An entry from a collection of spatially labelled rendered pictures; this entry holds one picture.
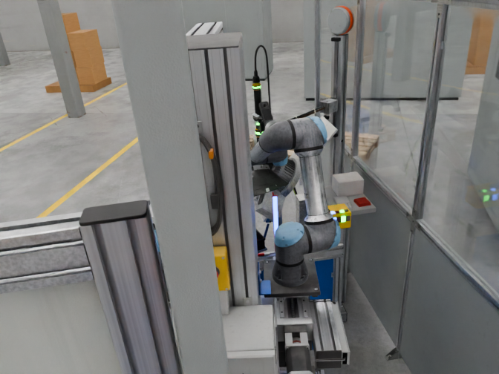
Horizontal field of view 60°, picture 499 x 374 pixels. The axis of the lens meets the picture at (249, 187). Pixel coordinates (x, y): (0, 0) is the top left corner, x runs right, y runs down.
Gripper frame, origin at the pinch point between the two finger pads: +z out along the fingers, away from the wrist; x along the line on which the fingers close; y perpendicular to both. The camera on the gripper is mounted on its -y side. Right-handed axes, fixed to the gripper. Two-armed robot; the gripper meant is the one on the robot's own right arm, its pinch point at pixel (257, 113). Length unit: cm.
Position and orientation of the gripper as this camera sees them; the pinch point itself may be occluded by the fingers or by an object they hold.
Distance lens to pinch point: 231.0
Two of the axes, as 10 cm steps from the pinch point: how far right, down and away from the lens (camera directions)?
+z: -3.3, -4.1, 8.5
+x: 9.4, -2.1, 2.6
